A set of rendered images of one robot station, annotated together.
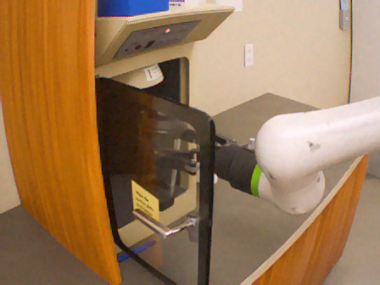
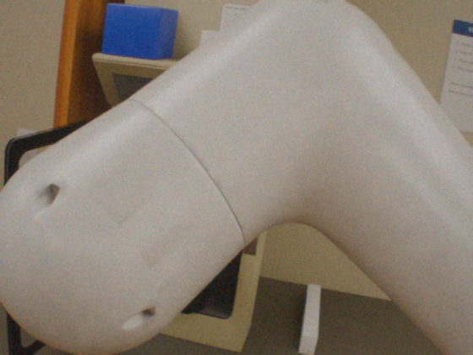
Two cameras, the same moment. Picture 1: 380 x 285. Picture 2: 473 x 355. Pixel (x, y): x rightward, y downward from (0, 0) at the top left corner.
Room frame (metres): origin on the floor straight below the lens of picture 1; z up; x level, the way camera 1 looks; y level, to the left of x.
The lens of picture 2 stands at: (0.40, -0.83, 1.59)
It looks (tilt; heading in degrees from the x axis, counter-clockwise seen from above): 16 degrees down; 58
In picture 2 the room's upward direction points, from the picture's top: 8 degrees clockwise
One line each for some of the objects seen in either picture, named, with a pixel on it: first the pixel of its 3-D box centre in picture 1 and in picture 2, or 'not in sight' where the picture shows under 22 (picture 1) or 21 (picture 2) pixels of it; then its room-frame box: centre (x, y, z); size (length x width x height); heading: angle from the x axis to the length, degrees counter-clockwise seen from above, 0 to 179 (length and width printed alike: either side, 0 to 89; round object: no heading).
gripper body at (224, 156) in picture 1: (221, 159); not in sight; (0.76, -0.06, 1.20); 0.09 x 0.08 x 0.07; 49
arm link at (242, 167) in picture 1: (251, 167); not in sight; (0.71, -0.12, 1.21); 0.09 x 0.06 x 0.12; 139
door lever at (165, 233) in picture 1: (160, 220); not in sight; (0.54, 0.05, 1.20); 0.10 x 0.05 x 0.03; 42
